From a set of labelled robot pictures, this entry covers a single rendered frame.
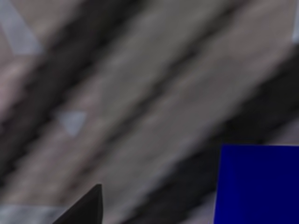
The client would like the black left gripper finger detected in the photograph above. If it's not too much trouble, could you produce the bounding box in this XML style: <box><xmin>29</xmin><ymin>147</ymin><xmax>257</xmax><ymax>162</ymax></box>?
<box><xmin>51</xmin><ymin>183</ymin><xmax>104</xmax><ymax>224</ymax></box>

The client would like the blue box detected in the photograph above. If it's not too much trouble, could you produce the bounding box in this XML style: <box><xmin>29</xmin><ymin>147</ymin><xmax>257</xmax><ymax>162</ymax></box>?
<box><xmin>213</xmin><ymin>144</ymin><xmax>299</xmax><ymax>224</ymax></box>

